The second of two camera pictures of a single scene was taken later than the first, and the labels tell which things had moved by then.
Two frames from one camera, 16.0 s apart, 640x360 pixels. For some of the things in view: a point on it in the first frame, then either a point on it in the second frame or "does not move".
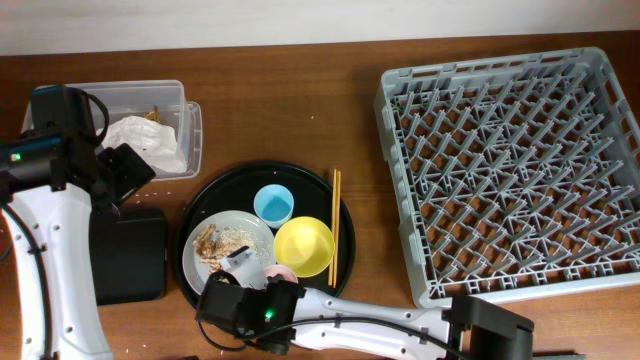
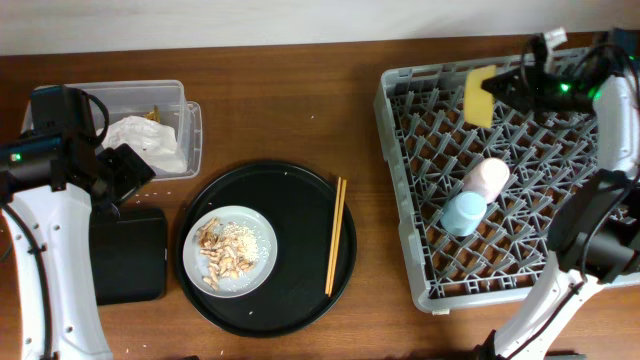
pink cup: x=279 y=269 -> x=487 y=178
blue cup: x=274 y=203 -> x=463 y=212
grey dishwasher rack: x=515 y=173 does not move
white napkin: x=157 y=143 does not move
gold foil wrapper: x=153 y=115 does not move
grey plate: x=217 y=235 does not move
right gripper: x=244 y=332 -> x=526 y=88
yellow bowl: x=306 y=244 -> x=478 y=103
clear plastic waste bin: x=154 y=120 does not move
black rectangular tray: x=129 y=255 does not move
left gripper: x=135 y=173 does not move
